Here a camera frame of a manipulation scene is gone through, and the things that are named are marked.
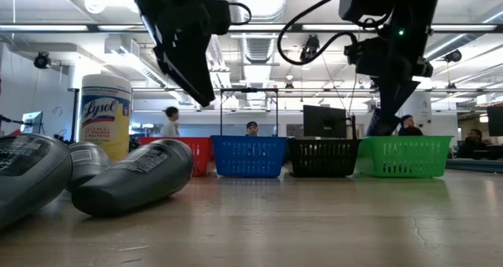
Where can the green plastic basket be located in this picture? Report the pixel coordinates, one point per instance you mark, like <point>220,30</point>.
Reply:
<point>404,157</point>

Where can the black ceiling spotlight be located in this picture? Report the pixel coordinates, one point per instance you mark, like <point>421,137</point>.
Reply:
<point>454,56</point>
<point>310,47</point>
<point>42,61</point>

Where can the black plastic basket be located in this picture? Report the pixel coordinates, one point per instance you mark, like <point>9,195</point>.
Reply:
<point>324,157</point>

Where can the person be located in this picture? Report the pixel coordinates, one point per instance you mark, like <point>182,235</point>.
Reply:
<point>408,127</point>
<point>252,129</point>
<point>171,123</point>
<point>473,143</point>

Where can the black monitor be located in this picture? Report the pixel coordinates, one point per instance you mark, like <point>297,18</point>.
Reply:
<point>324,121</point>
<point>496,121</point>

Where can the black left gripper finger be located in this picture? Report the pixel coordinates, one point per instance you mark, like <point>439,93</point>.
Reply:
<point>178,76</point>
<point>192,66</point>

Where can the red plastic basket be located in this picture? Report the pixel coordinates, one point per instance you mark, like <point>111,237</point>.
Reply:
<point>198,153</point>

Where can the small silver monitor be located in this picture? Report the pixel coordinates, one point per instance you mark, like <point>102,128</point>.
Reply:
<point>32,122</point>

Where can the black metal stand frame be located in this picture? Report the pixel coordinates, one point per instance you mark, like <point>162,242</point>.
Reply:
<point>221,114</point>

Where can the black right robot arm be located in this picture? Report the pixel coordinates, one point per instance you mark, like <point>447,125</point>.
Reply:
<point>416,8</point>

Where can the white round column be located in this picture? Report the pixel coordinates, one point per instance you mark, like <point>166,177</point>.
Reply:
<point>425,110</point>

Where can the Lysol wipes canister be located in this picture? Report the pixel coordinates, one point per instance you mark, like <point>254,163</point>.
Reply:
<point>105,114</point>

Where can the blue plastic basket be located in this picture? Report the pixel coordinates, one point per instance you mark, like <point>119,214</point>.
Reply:
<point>249,157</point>

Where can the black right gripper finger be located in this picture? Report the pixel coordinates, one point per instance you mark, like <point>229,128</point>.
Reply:
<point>382,98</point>
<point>399,98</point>

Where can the grey body wash bottle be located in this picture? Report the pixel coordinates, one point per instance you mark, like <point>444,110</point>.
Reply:
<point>88,161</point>
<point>27,173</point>
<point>133,176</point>

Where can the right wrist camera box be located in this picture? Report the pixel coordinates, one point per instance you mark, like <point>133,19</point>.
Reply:
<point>361,4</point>

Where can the blue table surface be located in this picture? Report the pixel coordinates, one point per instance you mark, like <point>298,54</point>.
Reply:
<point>475,165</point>

